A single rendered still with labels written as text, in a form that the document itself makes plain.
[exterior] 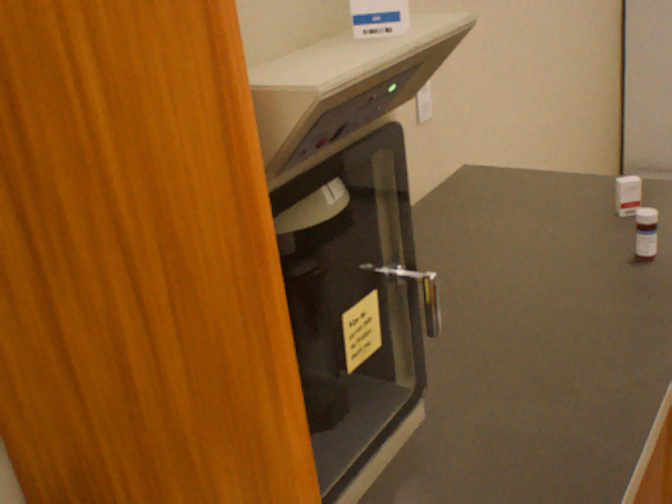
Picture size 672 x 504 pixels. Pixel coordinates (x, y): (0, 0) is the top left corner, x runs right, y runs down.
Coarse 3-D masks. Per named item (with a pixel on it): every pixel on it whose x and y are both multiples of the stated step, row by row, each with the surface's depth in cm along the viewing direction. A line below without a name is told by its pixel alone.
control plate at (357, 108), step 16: (400, 80) 80; (368, 96) 75; (384, 96) 81; (336, 112) 71; (352, 112) 75; (368, 112) 81; (320, 128) 71; (336, 128) 76; (352, 128) 81; (304, 144) 71; (288, 160) 72; (304, 160) 76
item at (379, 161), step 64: (384, 128) 93; (320, 192) 83; (384, 192) 95; (320, 256) 85; (384, 256) 97; (320, 320) 86; (384, 320) 99; (320, 384) 88; (384, 384) 101; (320, 448) 90
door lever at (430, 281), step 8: (400, 272) 100; (408, 272) 99; (432, 272) 98; (400, 280) 100; (408, 280) 100; (416, 280) 99; (424, 280) 98; (432, 280) 97; (424, 288) 98; (432, 288) 98; (424, 296) 99; (432, 296) 98; (424, 304) 100; (432, 304) 99; (432, 312) 99; (432, 320) 100; (432, 328) 100; (440, 328) 101; (432, 336) 101
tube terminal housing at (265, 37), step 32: (256, 0) 73; (288, 0) 77; (320, 0) 81; (256, 32) 73; (288, 32) 77; (320, 32) 82; (256, 64) 74; (320, 160) 85; (416, 416) 113; (384, 448) 106
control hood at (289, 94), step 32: (352, 32) 84; (416, 32) 79; (448, 32) 81; (288, 64) 72; (320, 64) 70; (352, 64) 69; (384, 64) 71; (416, 64) 80; (256, 96) 66; (288, 96) 64; (320, 96) 63; (352, 96) 71; (288, 128) 66
